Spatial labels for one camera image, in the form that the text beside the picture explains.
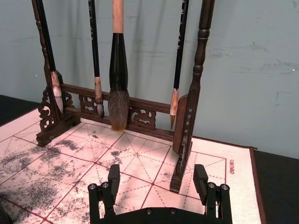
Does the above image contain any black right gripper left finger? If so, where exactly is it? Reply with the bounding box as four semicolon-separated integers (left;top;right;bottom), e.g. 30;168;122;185
88;164;121;224

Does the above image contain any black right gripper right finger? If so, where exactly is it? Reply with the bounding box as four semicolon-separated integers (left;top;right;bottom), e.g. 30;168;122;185
193;164;233;224

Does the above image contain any white felt mat, red grid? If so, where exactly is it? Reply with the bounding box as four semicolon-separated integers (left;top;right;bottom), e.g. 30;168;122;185
0;107;268;224

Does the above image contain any black table cloth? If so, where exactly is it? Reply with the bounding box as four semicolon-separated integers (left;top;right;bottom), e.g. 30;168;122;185
0;94;299;224

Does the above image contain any dark carved wooden brush rack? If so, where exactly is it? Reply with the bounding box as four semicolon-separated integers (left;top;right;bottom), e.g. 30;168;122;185
31;0;216;194

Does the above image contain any large brush with tan handle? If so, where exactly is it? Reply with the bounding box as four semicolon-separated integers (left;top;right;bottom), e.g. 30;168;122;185
107;0;131;132

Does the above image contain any thin black-handled brush, grey tip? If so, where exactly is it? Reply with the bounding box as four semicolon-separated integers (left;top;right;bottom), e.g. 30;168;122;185
87;0;105;119

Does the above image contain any thin black-handled brush, brown tip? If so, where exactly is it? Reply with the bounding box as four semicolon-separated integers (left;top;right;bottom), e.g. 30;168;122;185
170;0;190;130

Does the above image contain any thin black-handled brush, white tip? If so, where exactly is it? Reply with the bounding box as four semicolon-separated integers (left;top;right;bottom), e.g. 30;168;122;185
35;0;64;115

